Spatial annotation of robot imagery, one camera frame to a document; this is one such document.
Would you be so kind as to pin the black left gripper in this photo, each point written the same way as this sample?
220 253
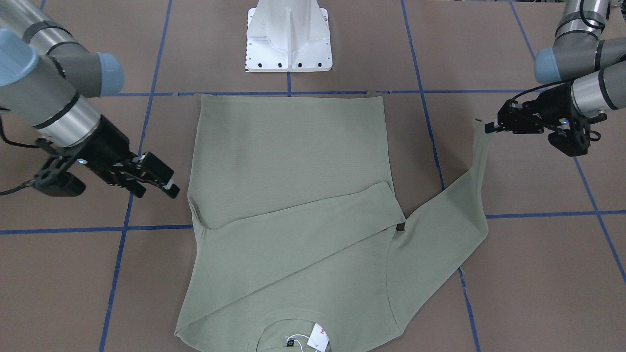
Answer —
553 105

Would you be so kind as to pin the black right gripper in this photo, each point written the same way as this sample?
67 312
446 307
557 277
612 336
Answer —
104 145

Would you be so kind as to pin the olive green long-sleeve shirt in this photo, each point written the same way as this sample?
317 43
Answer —
296 222

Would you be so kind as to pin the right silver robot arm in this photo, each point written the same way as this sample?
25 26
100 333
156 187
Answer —
47 78

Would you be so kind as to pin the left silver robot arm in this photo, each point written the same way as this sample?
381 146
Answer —
583 76

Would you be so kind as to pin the white paper price tag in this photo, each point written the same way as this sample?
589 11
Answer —
317 340

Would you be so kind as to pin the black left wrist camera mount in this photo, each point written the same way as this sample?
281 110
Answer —
574 141

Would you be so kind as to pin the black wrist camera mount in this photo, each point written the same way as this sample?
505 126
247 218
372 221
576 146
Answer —
574 141
55 180

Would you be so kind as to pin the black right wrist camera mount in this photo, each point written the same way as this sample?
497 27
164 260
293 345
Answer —
55 180

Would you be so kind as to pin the white pedestal column base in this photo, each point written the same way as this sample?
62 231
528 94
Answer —
288 36

